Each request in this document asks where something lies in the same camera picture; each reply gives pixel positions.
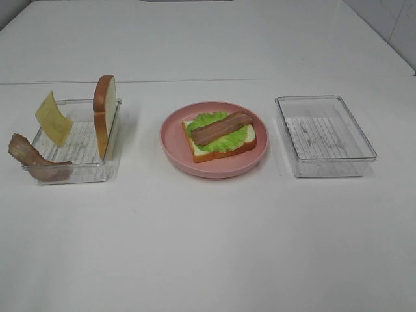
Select yellow cheese slice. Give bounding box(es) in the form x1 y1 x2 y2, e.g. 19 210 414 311
35 91 73 147

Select left clear plastic tray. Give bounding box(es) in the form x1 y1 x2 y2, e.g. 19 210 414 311
22 98 122 185

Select right clear plastic tray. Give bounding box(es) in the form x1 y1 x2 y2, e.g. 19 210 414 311
275 95 377 178

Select pink round plate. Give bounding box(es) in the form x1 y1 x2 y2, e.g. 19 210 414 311
160 101 269 179

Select green lettuce leaf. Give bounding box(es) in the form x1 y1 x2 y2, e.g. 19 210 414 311
182 111 256 156

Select brown bacon strip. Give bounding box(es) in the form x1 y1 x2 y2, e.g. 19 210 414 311
8 133 72 182

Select clear plastic tray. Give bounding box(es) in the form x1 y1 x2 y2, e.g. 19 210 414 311
22 98 122 185
275 95 377 178

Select bread slice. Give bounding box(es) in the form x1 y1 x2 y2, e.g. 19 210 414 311
189 138 257 163
93 75 118 159

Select red bacon strip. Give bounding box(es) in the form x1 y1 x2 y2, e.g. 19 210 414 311
186 112 253 146

